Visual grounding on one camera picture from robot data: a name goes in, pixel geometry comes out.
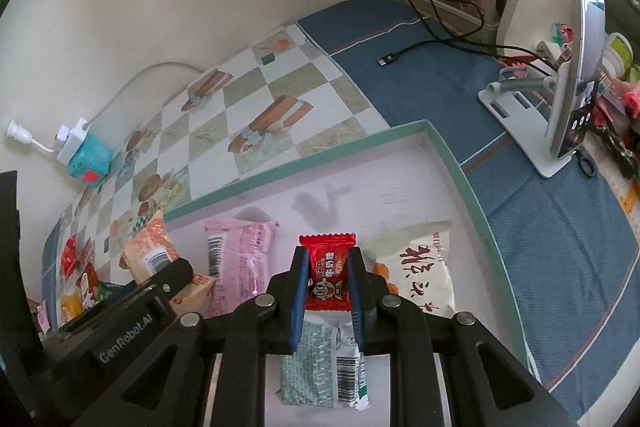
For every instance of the orange striped bread packet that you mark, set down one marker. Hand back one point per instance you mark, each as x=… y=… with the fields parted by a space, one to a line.
x=150 y=247

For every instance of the white wall plug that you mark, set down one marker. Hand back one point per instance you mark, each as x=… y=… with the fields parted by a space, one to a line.
x=17 y=132

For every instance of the small red candy packet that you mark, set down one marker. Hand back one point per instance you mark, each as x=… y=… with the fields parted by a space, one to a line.
x=325 y=272

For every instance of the teal box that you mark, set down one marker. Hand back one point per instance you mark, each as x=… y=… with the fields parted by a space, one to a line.
x=90 y=164

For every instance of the teal cardboard tray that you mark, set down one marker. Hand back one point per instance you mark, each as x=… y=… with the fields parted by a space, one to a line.
x=325 y=207

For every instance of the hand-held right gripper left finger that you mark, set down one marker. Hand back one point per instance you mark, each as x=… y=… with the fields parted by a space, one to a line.
x=298 y=302

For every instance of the smartphone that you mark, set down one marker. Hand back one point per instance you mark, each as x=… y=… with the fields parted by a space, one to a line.
x=580 y=72

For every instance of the white packet with black characters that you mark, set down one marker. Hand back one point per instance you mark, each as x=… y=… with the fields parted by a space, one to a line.
x=420 y=267

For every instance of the pink snack packet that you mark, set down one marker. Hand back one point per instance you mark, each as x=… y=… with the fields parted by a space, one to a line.
x=240 y=257

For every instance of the pale green barcode packet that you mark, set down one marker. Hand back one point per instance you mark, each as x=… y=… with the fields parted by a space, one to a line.
x=320 y=367

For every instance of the pile of colourful clutter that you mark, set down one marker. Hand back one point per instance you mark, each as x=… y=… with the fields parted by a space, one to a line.
x=620 y=57

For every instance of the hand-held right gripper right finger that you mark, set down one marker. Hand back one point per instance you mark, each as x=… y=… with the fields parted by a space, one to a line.
x=356 y=302

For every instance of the pink wrapper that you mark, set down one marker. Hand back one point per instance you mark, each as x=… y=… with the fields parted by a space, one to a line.
x=44 y=314

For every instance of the white power strip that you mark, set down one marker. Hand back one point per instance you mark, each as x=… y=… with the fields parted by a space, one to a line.
x=72 y=139

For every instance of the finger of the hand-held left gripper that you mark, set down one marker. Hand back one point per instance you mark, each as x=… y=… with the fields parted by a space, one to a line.
x=172 y=277

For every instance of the yellow snack packet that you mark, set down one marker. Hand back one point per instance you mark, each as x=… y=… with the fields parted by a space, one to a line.
x=72 y=304

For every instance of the white phone stand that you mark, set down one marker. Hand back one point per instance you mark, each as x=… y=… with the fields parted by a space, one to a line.
x=520 y=107

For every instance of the dark green snack packet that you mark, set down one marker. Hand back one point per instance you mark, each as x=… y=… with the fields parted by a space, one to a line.
x=107 y=291

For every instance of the red-brown snack packet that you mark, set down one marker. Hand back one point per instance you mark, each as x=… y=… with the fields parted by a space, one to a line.
x=87 y=282

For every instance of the bright red snack packet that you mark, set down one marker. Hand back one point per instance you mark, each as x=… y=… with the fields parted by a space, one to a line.
x=69 y=257

